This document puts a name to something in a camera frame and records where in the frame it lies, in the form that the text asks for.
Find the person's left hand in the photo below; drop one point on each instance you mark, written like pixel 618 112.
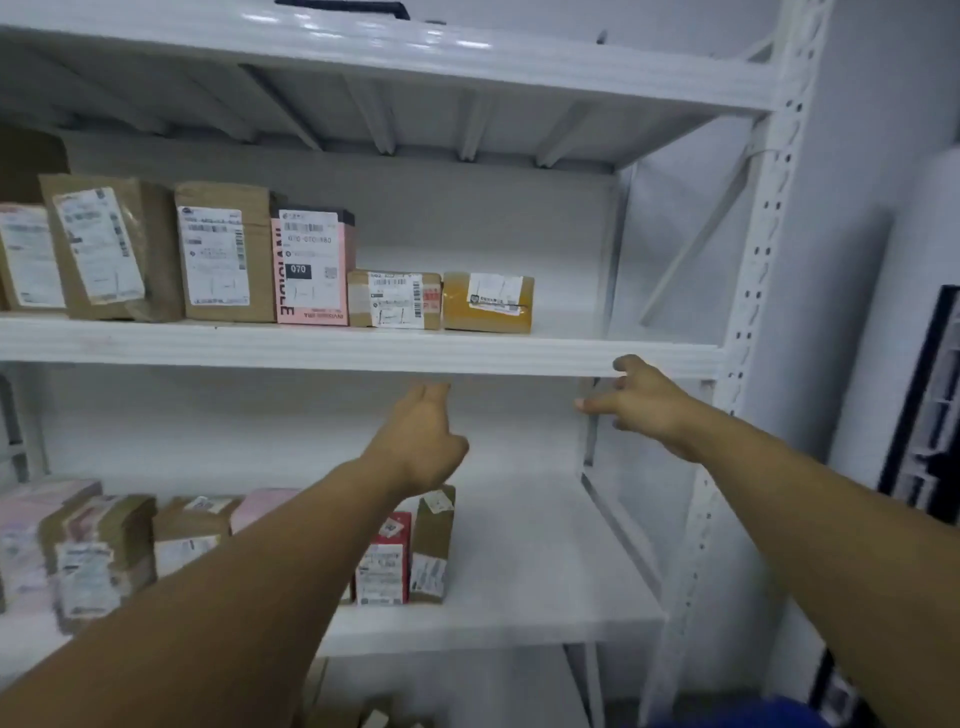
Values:
pixel 420 450

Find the person's right hand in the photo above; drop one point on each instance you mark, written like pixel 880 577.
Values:
pixel 652 409

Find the small red box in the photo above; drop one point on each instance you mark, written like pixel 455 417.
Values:
pixel 382 562

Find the white metal shelf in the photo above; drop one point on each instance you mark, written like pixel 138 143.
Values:
pixel 525 352

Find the yellow taped parcel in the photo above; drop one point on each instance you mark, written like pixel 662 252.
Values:
pixel 457 307

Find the taped brown parcel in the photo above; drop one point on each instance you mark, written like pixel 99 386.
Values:
pixel 360 300

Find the pink box wrinkled label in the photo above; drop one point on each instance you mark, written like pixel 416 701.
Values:
pixel 262 506

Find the pink black lettered box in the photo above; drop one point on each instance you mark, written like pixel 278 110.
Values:
pixel 337 262

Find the brown parcel 1012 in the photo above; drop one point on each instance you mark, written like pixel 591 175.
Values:
pixel 180 525

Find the red-taped parcel marked 1-2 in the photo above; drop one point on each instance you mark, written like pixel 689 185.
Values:
pixel 127 525

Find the blue plastic crate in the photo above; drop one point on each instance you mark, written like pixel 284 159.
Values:
pixel 735 714

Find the small parcel yellow tape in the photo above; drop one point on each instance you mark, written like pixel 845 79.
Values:
pixel 30 255

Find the person's left forearm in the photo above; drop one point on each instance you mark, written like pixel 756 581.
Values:
pixel 187 615

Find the person's right forearm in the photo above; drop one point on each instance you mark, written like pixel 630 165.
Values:
pixel 840 540

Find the white standing air conditioner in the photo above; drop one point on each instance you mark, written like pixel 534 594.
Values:
pixel 862 375

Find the black flat device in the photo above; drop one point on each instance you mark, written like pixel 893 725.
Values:
pixel 345 7

